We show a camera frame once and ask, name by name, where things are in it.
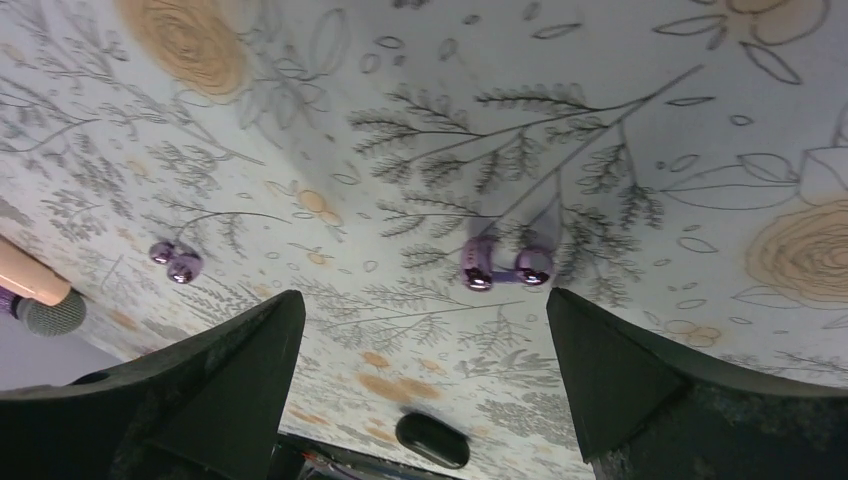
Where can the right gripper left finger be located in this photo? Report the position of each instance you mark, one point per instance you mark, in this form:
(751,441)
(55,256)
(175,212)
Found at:
(207,407)

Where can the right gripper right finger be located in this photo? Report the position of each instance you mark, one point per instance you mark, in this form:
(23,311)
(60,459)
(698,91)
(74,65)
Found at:
(646,407)

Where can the purple earbud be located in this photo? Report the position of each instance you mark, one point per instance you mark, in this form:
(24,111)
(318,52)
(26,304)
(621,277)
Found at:
(183,266)
(480,272)

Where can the black earbud charging case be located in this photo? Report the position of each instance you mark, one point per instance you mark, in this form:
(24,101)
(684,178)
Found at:
(433,440)

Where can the purple glitter microphone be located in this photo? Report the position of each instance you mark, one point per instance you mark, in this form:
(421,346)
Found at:
(44,320)

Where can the pink toy microphone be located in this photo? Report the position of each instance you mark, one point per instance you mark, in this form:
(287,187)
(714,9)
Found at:
(27,277)

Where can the floral patterned mat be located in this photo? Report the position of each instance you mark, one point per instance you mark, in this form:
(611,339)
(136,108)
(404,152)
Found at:
(684,161)

